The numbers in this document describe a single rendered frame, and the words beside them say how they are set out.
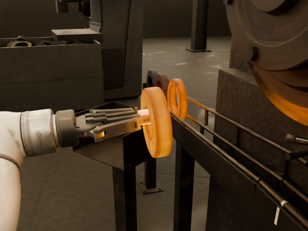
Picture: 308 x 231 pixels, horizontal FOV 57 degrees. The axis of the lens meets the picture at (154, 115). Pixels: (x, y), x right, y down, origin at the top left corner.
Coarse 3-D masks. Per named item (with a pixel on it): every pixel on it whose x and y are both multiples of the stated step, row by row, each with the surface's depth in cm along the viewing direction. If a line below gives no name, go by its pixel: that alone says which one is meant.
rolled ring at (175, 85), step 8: (176, 80) 117; (168, 88) 126; (176, 88) 115; (184, 88) 114; (168, 96) 127; (184, 96) 113; (168, 104) 128; (184, 104) 113; (176, 112) 117; (184, 112) 114
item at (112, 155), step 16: (80, 112) 99; (80, 144) 103; (96, 144) 105; (112, 144) 104; (128, 144) 83; (144, 144) 89; (112, 160) 91; (128, 160) 85; (144, 160) 91; (128, 176) 99; (128, 192) 102; (128, 208) 104; (128, 224) 106
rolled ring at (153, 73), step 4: (148, 72) 155; (152, 72) 149; (156, 72) 150; (148, 76) 156; (152, 76) 148; (156, 76) 148; (148, 80) 159; (152, 80) 149; (148, 84) 161; (152, 84) 161
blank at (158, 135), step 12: (144, 96) 62; (156, 96) 57; (144, 108) 64; (156, 108) 56; (168, 108) 56; (156, 120) 55; (168, 120) 55; (144, 132) 68; (156, 132) 55; (168, 132) 56; (156, 144) 57; (168, 144) 57; (156, 156) 60
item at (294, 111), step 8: (248, 64) 61; (256, 72) 58; (256, 80) 59; (264, 88) 56; (272, 96) 54; (280, 104) 52; (288, 104) 50; (288, 112) 50; (296, 112) 49; (304, 112) 47; (296, 120) 49; (304, 120) 47
